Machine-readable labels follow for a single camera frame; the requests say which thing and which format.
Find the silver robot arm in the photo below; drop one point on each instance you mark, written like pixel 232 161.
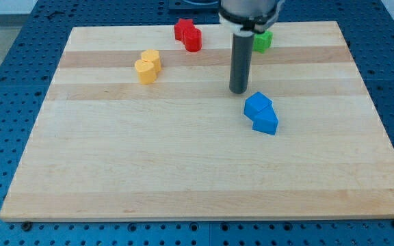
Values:
pixel 248 17

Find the blue cube block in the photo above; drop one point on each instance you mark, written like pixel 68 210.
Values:
pixel 255 104

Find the wooden board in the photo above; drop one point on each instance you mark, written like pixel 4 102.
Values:
pixel 105 147

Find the blue triangular block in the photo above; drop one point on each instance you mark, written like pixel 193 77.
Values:
pixel 266 121

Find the yellow heart block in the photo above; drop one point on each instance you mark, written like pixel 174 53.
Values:
pixel 146 71

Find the yellow hexagon block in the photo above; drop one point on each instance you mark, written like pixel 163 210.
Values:
pixel 152 55

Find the red cylinder block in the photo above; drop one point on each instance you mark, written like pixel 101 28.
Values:
pixel 192 39

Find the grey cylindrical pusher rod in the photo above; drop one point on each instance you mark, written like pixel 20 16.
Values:
pixel 241 54

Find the red star block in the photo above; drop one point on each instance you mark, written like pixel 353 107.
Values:
pixel 181 26

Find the green cube block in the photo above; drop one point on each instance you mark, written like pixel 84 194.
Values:
pixel 262 41

